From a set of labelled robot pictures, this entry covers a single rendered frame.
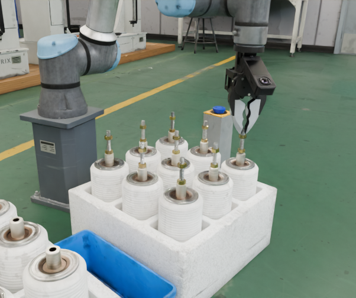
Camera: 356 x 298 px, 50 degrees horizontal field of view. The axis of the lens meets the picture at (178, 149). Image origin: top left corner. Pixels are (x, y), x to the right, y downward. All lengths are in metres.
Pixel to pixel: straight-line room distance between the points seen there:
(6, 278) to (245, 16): 0.70
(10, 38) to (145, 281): 2.50
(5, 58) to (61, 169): 1.84
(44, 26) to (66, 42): 2.27
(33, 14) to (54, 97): 2.35
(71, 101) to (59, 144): 0.13
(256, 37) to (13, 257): 0.66
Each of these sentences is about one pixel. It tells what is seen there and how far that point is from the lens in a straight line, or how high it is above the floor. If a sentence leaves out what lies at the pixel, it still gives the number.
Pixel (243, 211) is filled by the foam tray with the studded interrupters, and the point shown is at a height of 0.18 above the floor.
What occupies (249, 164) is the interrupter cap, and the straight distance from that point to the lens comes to 0.99.
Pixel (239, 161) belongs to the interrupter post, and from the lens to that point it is 0.98.
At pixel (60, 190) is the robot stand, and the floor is 0.07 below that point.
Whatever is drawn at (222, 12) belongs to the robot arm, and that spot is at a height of 0.62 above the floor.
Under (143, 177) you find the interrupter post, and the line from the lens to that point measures 0.88.
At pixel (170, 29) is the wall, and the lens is 6.39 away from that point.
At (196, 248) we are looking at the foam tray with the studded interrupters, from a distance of 0.80.
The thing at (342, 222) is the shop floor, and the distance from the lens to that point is 1.33.
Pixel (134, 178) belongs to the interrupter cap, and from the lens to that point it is 0.89.
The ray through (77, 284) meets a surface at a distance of 0.63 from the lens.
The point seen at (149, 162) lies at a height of 0.24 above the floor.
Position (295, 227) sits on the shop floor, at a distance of 1.24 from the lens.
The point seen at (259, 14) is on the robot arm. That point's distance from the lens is 0.89.
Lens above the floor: 0.64
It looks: 22 degrees down
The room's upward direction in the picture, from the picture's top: 2 degrees clockwise
